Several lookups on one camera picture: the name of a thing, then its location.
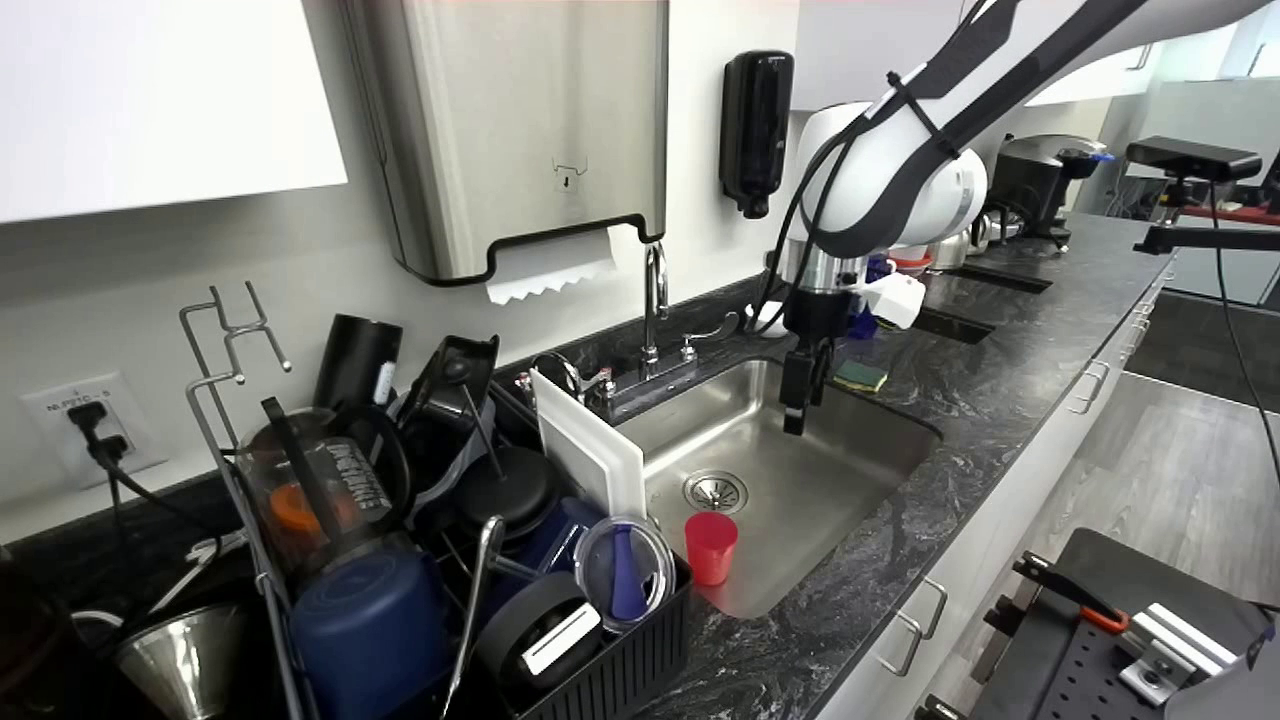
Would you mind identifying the orange handled pliers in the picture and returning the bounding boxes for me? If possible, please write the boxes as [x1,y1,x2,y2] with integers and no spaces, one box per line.
[1012,553,1129,636]

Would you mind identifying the stainless steel sink basin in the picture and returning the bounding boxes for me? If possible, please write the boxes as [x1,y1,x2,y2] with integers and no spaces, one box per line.
[620,360,941,621]

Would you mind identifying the chrome gooseneck faucet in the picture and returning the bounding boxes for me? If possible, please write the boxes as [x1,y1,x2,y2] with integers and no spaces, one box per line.
[641,239,670,367]

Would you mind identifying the steel paper towel dispenser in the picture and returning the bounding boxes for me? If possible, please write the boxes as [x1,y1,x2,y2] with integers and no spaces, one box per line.
[349,0,670,283]

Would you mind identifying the sink drain strainer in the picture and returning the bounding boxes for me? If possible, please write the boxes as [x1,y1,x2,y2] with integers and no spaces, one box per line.
[685,474,750,511]

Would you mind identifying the black coffee machine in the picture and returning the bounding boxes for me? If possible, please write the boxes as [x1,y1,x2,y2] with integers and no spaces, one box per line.
[985,134,1113,250]

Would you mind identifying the blue plastic container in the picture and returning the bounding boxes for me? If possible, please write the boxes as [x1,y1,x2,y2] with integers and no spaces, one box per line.
[289,550,450,720]

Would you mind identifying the green sponge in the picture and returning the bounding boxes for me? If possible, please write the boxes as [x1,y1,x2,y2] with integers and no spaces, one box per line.
[831,360,888,396]

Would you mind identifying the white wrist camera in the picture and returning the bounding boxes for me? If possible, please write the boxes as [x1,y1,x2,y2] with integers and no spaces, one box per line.
[856,274,926,329]

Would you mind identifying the black wall soap dispenser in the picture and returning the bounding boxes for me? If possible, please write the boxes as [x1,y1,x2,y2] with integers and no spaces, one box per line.
[722,48,791,220]

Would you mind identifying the white rectangular plate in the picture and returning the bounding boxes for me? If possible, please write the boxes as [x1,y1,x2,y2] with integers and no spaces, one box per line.
[531,372,649,522]

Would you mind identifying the black camera on stand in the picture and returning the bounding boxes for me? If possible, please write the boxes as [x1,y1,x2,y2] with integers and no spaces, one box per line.
[1124,134,1280,261]

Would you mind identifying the metal funnel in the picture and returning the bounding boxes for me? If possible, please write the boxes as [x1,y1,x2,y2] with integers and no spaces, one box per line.
[116,603,248,720]

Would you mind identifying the black dish drying rack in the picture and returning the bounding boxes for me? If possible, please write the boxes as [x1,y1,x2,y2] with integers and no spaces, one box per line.
[224,412,685,720]

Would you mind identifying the black power cable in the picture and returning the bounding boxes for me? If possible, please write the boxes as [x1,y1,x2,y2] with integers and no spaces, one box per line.
[65,396,233,553]

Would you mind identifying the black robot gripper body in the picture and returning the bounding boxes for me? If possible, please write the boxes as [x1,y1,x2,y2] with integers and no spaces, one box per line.
[784,289,859,344]

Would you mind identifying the white upper cabinet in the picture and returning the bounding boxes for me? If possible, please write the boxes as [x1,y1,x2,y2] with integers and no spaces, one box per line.
[0,0,349,223]

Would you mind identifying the clear round lid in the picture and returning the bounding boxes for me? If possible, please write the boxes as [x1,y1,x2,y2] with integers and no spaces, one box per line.
[571,522,677,636]

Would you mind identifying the white wall outlet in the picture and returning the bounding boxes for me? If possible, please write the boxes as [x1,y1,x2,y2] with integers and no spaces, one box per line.
[23,372,161,488]

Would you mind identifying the red plastic cup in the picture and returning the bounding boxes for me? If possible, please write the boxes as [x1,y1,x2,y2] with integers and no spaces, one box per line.
[685,511,742,590]

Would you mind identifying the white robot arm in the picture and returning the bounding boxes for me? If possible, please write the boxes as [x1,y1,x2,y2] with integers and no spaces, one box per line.
[778,0,1270,437]

